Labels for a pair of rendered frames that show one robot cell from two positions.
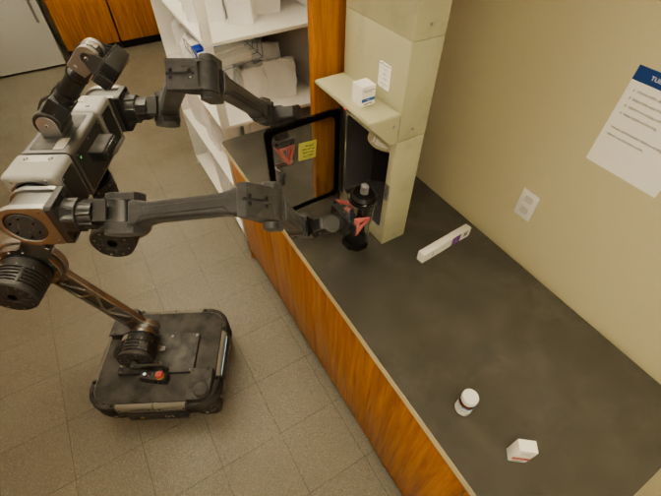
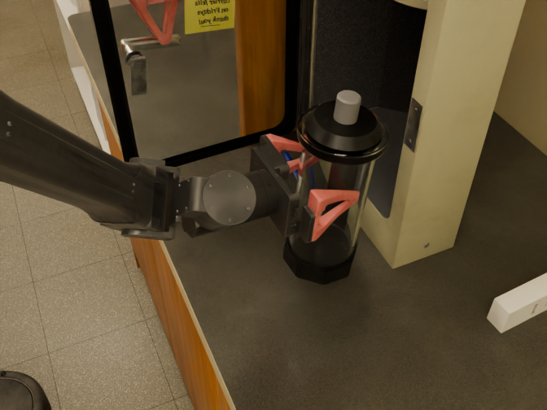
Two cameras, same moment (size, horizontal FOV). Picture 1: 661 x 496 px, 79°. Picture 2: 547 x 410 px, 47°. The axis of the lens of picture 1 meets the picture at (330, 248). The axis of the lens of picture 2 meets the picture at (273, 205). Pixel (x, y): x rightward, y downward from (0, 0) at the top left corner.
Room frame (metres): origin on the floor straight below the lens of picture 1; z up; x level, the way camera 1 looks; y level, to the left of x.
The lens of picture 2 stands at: (0.44, -0.11, 1.67)
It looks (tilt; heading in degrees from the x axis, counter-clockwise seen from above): 44 degrees down; 7
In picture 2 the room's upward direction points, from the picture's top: straight up
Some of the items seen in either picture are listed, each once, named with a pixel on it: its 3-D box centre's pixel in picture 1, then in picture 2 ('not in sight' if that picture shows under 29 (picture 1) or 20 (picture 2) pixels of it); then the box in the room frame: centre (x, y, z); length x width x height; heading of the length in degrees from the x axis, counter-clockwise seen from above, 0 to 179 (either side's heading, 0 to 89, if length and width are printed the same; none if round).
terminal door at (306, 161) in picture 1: (305, 165); (206, 49); (1.25, 0.10, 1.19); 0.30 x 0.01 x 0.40; 122
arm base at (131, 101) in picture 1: (137, 108); not in sight; (1.19, 0.64, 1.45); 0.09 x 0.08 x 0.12; 3
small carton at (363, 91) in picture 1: (363, 93); not in sight; (1.14, -0.09, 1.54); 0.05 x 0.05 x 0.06; 32
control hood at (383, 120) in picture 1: (354, 110); not in sight; (1.18, -0.07, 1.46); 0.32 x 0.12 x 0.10; 31
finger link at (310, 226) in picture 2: (356, 220); (319, 198); (0.99, -0.09, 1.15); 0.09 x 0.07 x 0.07; 124
